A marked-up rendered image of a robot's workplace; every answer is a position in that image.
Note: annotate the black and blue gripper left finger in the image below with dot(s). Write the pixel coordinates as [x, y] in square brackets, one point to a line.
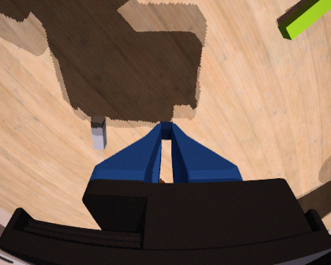
[138, 161]

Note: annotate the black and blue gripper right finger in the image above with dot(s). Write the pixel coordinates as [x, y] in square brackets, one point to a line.
[192, 162]

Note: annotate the lime green rectangular bar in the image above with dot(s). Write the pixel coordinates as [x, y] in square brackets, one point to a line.
[303, 18]

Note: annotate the grey rod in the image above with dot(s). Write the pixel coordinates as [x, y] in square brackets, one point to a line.
[99, 133]

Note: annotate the small blue cube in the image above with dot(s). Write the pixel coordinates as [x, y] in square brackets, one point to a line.
[166, 130]

